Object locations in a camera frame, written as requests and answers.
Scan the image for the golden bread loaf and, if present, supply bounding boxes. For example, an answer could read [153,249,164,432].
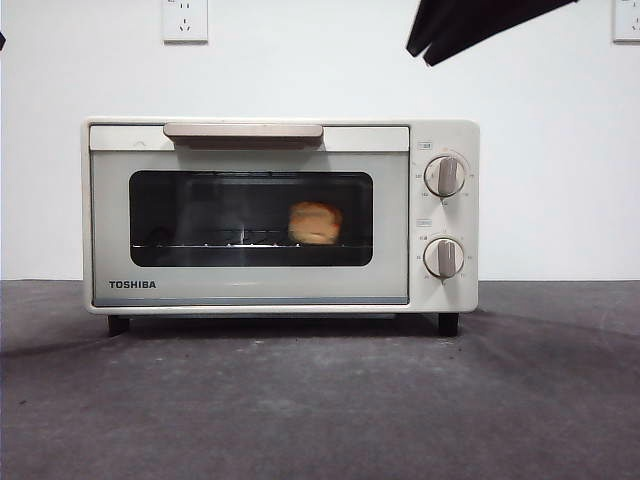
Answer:
[288,200,344,246]

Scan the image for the glass oven door beige handle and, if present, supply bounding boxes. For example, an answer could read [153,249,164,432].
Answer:
[88,123,411,306]

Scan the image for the white Toshiba toaster oven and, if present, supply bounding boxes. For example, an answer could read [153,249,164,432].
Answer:
[81,117,481,337]

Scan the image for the beige oven knob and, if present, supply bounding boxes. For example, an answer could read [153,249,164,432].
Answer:
[423,236,466,279]
[423,155,466,198]

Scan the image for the white wall socket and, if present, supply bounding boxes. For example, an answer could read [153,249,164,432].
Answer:
[612,0,640,43]
[160,0,209,44]

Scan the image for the metal wire oven rack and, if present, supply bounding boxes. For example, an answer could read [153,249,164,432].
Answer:
[131,227,374,250]

